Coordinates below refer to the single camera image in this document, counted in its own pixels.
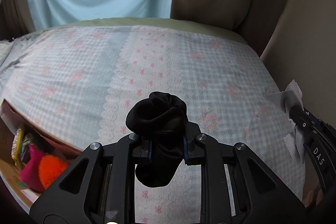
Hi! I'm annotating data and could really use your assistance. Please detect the grey lens cleaning cloth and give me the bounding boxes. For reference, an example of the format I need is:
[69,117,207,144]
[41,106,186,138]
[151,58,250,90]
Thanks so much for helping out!
[266,80,306,166]

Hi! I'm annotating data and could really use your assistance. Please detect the open cardboard box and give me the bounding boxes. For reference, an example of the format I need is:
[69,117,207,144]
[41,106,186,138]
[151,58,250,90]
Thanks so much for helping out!
[1,100,81,213]

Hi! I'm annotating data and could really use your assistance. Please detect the orange fluffy pompom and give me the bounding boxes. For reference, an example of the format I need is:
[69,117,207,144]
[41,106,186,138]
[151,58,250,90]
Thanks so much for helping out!
[38,155,69,189]

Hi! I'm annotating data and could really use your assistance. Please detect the checkered floral bed sheet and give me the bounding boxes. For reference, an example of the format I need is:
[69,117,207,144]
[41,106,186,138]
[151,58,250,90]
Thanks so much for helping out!
[1,26,305,223]

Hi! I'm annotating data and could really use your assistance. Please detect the green wet wipes packet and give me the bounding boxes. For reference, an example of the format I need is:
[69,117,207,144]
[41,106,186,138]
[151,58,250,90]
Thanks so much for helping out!
[20,133,38,165]

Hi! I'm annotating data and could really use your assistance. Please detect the green mattress cover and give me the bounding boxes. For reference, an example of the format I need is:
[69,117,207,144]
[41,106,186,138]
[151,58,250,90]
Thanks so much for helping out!
[56,17,247,45]

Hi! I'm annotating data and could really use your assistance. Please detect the yellow round mirror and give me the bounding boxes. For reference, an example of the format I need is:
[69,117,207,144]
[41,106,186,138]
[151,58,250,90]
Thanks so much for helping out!
[11,124,25,172]

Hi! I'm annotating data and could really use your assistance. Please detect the person's right hand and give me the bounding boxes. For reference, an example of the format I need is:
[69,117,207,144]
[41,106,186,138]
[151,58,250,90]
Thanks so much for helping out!
[302,180,321,207]

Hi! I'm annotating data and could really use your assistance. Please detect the black sock roll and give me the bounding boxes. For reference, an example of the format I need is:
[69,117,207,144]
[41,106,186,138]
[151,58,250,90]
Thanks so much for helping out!
[126,92,188,188]

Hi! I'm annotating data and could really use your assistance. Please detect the magenta cloth pouch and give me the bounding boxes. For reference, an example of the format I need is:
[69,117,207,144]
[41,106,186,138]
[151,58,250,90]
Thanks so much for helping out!
[20,144,49,193]

